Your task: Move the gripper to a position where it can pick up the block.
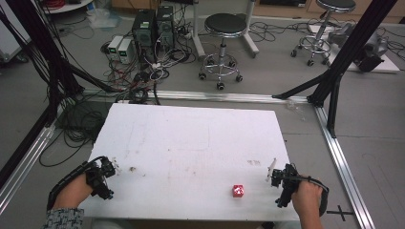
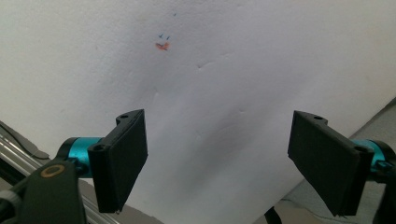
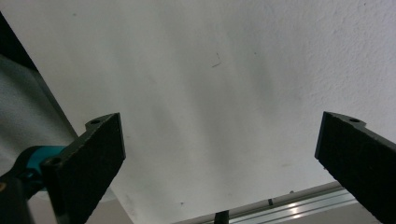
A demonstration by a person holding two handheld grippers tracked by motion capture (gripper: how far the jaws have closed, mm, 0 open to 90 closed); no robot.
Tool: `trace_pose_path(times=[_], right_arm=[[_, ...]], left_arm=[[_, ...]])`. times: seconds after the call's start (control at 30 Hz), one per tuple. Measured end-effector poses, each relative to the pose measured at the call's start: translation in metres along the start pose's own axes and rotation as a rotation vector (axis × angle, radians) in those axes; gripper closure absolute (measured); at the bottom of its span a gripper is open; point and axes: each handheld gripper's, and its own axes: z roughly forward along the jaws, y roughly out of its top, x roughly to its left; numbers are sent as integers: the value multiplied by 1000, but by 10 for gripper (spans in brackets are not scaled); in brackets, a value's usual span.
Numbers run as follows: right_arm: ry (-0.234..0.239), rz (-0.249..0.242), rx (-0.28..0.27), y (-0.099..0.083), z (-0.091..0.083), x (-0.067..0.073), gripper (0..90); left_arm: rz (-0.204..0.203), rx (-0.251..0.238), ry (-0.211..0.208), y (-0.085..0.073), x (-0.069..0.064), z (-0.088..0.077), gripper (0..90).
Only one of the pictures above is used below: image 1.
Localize white floor board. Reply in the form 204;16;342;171
307;23;401;74

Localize white metal stand legs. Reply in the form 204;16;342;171
190;0;261;60

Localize clear plastic bag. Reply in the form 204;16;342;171
86;7;122;31

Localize black round stool chrome base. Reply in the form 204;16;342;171
289;0;357;68
198;12;248;92

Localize small red cube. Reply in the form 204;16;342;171
231;184;245;198

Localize person's left hand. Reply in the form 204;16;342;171
52;173;96;211

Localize long aluminium floor rail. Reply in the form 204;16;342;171
81;88;310;105

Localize black diagonal frame bar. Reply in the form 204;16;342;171
0;103;53;191

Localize black frame post with braces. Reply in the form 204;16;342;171
271;0;399;139

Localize black computer tower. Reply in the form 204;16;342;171
131;9;158;64
155;5;176;52

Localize round white table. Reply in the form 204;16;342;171
40;0;96;15

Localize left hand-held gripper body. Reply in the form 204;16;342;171
84;156;117;201

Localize black frame post with cables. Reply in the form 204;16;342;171
0;0;120;128

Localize grey and black machine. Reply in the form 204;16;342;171
327;22;390;73

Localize tangle of cables by computers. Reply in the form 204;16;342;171
100;6;200;107

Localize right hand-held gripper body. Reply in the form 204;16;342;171
270;163;301;209

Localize person's right hand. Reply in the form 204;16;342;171
290;176;325;221

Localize white bench power supply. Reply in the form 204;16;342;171
106;34;125;62
117;37;135;66

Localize loose black floor cables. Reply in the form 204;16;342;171
38;94;113;169

